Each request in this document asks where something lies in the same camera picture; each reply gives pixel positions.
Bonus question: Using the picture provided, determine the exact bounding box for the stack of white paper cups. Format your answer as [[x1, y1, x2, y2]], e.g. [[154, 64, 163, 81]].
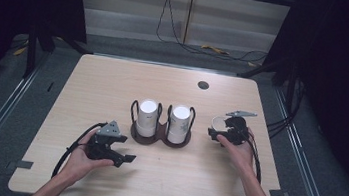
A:
[[166, 103, 194, 146], [134, 98, 161, 140]]

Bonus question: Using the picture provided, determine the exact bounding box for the bundle of black floor cables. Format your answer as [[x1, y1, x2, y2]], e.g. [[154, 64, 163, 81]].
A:
[[264, 74, 308, 142]]

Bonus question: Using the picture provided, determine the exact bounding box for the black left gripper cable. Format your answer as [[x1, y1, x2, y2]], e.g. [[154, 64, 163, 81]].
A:
[[50, 116, 109, 185]]

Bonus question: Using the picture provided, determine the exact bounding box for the person's right hand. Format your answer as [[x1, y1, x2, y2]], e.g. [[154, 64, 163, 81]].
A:
[[212, 123, 259, 177]]

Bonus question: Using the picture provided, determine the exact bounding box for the person's left hand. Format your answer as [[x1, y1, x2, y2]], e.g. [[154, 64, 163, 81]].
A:
[[61, 138, 117, 190]]

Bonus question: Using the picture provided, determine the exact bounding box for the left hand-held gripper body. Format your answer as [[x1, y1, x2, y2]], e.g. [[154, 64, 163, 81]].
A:
[[84, 117, 131, 168]]

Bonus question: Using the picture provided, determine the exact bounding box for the round grey table grommet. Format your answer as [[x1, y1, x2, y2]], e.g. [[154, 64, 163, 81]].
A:
[[197, 80, 211, 91]]

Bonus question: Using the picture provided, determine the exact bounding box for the single white paper cup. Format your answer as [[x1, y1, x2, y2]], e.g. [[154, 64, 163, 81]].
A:
[[210, 115, 234, 135]]

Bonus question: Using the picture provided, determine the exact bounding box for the grey tape strip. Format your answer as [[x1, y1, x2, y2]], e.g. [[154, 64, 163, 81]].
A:
[[15, 159, 35, 170], [268, 187, 291, 196]]

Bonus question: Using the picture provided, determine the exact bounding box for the yellow tape piece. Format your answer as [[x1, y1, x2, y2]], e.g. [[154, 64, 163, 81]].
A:
[[13, 44, 30, 58]]

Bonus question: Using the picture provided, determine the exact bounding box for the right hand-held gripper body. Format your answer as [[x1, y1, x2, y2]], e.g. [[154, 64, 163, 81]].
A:
[[219, 108, 258, 149]]

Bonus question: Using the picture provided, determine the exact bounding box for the black hanging wall cable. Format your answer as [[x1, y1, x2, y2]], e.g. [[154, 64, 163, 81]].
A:
[[153, 0, 276, 67]]

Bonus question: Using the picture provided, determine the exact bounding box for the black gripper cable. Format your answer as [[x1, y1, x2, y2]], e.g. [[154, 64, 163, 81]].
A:
[[238, 130, 269, 196], [50, 116, 109, 185]]

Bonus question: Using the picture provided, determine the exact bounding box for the yellow scrap on floor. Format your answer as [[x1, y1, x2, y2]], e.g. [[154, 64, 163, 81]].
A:
[[199, 43, 231, 56]]

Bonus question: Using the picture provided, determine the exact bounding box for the black double cup holder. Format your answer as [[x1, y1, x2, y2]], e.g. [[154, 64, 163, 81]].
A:
[[126, 98, 198, 151]]

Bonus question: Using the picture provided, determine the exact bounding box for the black metal stand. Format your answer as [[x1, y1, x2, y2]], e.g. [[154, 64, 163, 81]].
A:
[[21, 0, 100, 87], [233, 0, 313, 109]]

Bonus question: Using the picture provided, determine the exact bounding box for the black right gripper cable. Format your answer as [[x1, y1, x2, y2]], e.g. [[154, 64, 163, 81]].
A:
[[238, 130, 269, 196]]

